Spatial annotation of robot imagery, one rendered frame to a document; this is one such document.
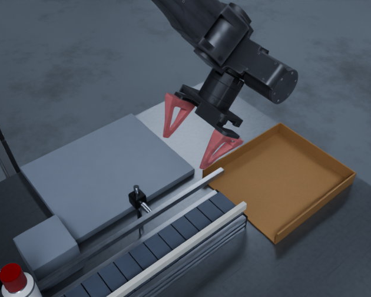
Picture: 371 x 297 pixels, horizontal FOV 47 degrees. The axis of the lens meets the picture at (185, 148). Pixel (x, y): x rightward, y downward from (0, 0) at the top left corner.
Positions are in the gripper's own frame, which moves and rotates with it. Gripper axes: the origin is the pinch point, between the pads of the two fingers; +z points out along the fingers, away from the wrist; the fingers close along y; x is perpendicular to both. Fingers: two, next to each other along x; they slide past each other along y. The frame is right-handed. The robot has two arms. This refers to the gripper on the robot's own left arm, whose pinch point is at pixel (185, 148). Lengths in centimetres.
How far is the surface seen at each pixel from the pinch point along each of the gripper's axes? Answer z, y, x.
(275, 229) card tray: 12.8, 8.7, 37.8
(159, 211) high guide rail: 18.0, -5.5, 11.8
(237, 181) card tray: 10.7, -7.9, 40.8
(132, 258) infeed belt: 29.6, -4.3, 10.3
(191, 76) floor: 13, -143, 174
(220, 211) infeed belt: 15.1, -1.2, 28.0
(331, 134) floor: -4, -45, 192
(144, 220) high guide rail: 20.3, -5.6, 8.8
